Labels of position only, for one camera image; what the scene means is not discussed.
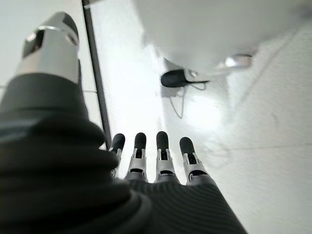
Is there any black floor threshold strip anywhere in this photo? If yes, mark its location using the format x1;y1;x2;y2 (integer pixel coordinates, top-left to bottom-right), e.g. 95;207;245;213
81;0;113;150

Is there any robot left hand black palm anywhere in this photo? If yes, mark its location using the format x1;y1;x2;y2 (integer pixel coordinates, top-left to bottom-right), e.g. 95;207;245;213
0;11;248;234

